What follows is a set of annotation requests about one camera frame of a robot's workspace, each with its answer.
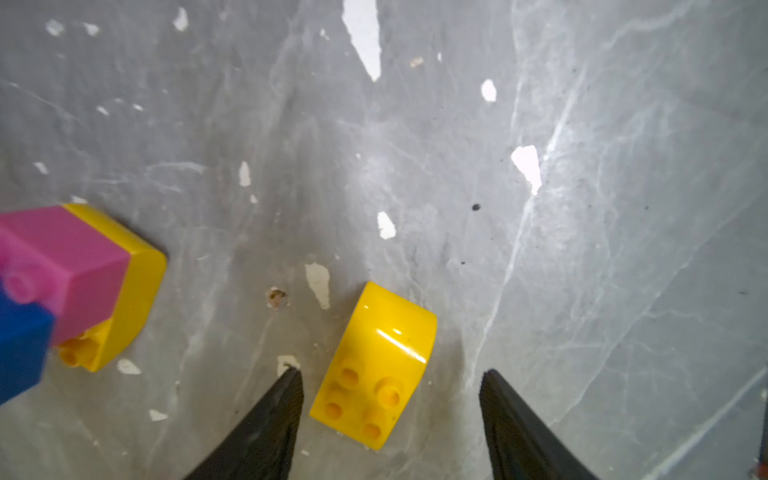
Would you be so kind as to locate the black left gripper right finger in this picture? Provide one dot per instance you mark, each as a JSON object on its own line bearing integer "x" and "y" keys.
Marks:
{"x": 520, "y": 444}

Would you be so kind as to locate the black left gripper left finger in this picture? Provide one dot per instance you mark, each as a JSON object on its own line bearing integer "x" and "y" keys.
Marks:
{"x": 262, "y": 444}

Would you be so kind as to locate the yellow striped lego brick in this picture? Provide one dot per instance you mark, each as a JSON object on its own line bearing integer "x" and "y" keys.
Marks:
{"x": 99, "y": 345}

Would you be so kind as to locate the blue lego brick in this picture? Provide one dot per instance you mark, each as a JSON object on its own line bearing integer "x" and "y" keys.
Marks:
{"x": 26, "y": 331}

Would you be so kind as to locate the pink lego brick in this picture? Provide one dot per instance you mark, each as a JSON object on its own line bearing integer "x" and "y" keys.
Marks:
{"x": 51, "y": 257}

